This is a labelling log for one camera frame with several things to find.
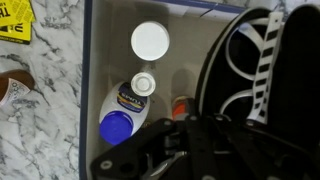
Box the white striped glasses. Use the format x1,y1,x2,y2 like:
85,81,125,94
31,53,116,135
219,11,285,125

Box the yellow printed packet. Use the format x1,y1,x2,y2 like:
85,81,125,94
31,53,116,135
0,0,36,28
0,21,33,45

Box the red cap bottle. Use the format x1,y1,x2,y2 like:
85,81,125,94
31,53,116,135
171,95,196,122

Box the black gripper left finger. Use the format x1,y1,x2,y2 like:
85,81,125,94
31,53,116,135
90,114,214,180

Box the white bottle blue cap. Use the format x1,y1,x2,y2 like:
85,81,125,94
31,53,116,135
98,80,151,146

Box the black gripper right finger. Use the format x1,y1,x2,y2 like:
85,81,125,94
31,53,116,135
213,114,320,180

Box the wide white bottle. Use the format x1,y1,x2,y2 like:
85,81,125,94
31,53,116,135
130,20,171,62

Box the brown hot sauce bottle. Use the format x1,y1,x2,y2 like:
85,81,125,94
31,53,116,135
0,69,36,108

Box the small white bottle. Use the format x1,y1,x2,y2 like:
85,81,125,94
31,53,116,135
130,64,157,98

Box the grey open storage box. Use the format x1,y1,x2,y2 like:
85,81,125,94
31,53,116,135
78,0,249,180

